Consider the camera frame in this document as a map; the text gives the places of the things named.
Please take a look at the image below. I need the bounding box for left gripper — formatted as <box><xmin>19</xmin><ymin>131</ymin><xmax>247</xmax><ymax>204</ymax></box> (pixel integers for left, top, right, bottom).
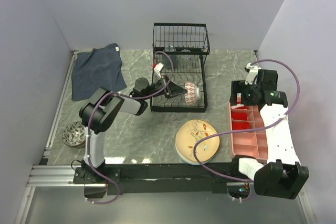
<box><xmin>144</xmin><ymin>75</ymin><xmax>188</xmax><ymax>100</ymax></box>

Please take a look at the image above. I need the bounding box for dark blue cloth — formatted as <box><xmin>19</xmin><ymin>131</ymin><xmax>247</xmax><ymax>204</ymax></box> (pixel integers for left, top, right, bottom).
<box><xmin>71</xmin><ymin>44</ymin><xmax>127</xmax><ymax>101</ymax></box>

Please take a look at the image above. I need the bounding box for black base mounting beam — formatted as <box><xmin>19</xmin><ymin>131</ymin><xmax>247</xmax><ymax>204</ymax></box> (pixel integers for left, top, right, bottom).
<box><xmin>70</xmin><ymin>163</ymin><xmax>260</xmax><ymax>200</ymax></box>

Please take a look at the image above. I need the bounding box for pink compartment tray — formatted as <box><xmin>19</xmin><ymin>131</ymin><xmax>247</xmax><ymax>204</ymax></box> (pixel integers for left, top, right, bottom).
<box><xmin>227</xmin><ymin>104</ymin><xmax>268</xmax><ymax>163</ymax></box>

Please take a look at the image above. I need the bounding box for blue patterned bowl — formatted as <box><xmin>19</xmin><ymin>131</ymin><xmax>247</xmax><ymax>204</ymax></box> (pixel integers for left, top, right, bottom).
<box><xmin>184</xmin><ymin>82</ymin><xmax>201</xmax><ymax>106</ymax></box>

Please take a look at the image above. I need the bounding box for beige bird pattern plate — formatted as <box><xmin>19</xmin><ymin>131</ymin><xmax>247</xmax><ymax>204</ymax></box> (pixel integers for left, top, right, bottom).
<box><xmin>174</xmin><ymin>119</ymin><xmax>221</xmax><ymax>161</ymax></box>

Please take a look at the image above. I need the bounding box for pink floral leaf-pattern bowl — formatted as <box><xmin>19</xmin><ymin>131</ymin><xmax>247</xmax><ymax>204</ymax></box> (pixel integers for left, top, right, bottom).
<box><xmin>62</xmin><ymin>121</ymin><xmax>86</xmax><ymax>148</ymax></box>

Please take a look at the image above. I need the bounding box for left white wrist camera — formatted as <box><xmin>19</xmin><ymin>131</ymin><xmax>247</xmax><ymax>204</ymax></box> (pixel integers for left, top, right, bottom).
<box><xmin>153</xmin><ymin>62</ymin><xmax>164</xmax><ymax>79</ymax></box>

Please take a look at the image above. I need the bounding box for clear glass cup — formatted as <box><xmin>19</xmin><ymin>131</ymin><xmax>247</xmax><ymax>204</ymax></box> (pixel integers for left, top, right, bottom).
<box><xmin>180</xmin><ymin>49</ymin><xmax>191</xmax><ymax>60</ymax></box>

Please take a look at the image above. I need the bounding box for red item in tray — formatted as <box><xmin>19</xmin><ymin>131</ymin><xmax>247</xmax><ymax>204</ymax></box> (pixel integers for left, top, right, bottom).
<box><xmin>237</xmin><ymin>93</ymin><xmax>241</xmax><ymax>104</ymax></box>

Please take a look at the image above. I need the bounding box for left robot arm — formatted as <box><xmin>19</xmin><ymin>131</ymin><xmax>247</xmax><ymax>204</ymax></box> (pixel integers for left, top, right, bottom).
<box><xmin>79</xmin><ymin>75</ymin><xmax>187</xmax><ymax>183</ymax></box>

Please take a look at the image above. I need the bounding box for black wire dish rack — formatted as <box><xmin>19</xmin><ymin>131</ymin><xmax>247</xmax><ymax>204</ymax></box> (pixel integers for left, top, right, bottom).
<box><xmin>150</xmin><ymin>22</ymin><xmax>210</xmax><ymax>112</ymax></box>

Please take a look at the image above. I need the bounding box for blue grey ceramic mug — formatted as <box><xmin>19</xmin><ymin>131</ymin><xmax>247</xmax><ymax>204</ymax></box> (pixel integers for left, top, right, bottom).
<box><xmin>162</xmin><ymin>45</ymin><xmax>177</xmax><ymax>69</ymax></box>

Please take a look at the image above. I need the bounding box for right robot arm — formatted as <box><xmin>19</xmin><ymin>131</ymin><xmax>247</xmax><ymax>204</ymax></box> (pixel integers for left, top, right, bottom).
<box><xmin>228</xmin><ymin>67</ymin><xmax>309</xmax><ymax>199</ymax></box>

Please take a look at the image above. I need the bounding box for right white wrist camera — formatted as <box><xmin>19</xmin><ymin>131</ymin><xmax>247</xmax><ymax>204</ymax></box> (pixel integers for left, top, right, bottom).
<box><xmin>245</xmin><ymin>63</ymin><xmax>261</xmax><ymax>85</ymax></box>

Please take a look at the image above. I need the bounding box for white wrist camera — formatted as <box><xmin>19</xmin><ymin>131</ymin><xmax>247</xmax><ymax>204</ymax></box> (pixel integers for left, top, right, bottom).
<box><xmin>245</xmin><ymin>63</ymin><xmax>261</xmax><ymax>85</ymax></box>
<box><xmin>153</xmin><ymin>62</ymin><xmax>164</xmax><ymax>79</ymax></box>

